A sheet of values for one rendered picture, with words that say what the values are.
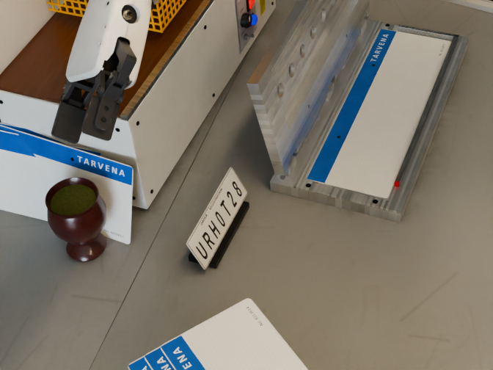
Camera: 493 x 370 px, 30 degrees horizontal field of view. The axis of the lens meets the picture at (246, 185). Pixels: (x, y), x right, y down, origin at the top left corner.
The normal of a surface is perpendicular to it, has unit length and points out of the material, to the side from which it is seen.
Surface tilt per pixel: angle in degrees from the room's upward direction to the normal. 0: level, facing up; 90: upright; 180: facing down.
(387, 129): 0
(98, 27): 48
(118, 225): 69
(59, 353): 0
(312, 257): 0
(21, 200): 63
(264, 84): 79
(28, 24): 90
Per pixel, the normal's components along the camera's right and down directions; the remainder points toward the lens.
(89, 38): -0.80, -0.25
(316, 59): 0.89, 0.09
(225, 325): -0.07, -0.69
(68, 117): 0.51, 0.01
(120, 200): -0.44, 0.37
